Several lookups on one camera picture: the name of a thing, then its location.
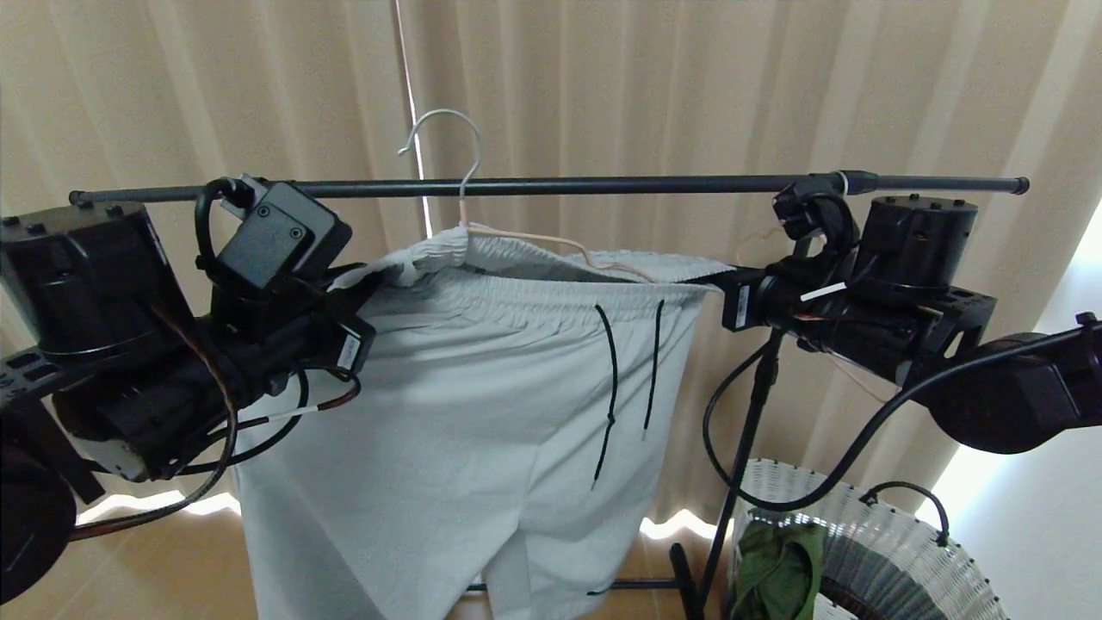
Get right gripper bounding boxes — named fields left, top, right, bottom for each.
left=721, top=267, right=948, bottom=386

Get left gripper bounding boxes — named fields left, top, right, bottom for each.
left=52, top=288, right=377, bottom=481

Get green printed shirt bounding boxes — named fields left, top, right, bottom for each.
left=732, top=519, right=829, bottom=620

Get pale grey shorts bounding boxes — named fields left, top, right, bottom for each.
left=234, top=226, right=737, bottom=620

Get white laundry basket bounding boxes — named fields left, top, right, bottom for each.
left=727, top=459, right=1012, bottom=620

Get black clothes rack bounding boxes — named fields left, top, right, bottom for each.
left=69, top=170, right=1030, bottom=620

